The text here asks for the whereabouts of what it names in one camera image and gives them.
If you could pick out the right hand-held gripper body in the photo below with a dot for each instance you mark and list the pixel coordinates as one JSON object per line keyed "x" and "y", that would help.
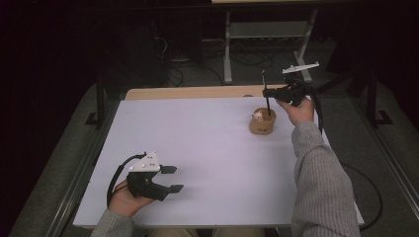
{"x": 294, "y": 90}

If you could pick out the black metal stand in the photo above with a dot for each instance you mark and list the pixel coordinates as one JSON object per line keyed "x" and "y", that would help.
{"x": 100, "y": 98}
{"x": 373, "y": 98}

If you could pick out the person's right leg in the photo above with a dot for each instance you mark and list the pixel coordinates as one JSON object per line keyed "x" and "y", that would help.
{"x": 240, "y": 233}

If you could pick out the wooden pen holder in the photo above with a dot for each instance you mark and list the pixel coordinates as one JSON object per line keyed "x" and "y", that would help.
{"x": 262, "y": 126}

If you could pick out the person's right hand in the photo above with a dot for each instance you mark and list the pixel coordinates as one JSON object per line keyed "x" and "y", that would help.
{"x": 301, "y": 113}

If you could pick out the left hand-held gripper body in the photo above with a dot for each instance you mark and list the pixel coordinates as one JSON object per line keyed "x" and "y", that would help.
{"x": 145, "y": 186}

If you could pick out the person's left leg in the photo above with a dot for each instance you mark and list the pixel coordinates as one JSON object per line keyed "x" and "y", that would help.
{"x": 174, "y": 233}

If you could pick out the person's left hand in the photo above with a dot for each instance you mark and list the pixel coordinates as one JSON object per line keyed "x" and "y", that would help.
{"x": 125, "y": 200}

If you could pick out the black pen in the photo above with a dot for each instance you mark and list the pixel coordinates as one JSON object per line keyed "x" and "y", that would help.
{"x": 266, "y": 82}

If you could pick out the metal floor rail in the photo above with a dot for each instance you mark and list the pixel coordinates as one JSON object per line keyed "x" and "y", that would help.
{"x": 75, "y": 184}
{"x": 392, "y": 164}

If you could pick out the white metal desk frame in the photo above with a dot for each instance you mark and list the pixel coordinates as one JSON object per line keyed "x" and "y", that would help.
{"x": 227, "y": 59}

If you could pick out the person's leg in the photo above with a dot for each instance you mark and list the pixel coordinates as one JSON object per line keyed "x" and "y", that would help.
{"x": 240, "y": 233}
{"x": 174, "y": 233}

